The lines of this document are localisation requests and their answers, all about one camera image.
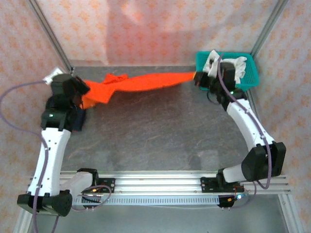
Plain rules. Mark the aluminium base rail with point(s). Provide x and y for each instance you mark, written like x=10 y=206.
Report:
x=158 y=182

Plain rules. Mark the teal plastic basket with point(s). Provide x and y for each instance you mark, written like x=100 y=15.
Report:
x=250 y=72

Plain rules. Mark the orange t-shirt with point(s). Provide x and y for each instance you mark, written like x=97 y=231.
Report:
x=145 y=82

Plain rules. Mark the aluminium frame leg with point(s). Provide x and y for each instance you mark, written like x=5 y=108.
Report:
x=289 y=213
x=20 y=224

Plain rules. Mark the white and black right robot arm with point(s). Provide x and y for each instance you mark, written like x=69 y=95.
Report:
x=245 y=121

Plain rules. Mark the aluminium table edge rail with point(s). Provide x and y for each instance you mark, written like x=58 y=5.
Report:
x=251 y=95

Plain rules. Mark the folded navy t-shirt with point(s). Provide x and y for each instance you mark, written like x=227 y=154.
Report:
x=79 y=119

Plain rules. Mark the aluminium frame post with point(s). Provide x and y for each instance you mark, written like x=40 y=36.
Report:
x=266 y=31
x=48 y=31

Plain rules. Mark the white t-shirt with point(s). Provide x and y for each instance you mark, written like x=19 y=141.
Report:
x=240 y=65

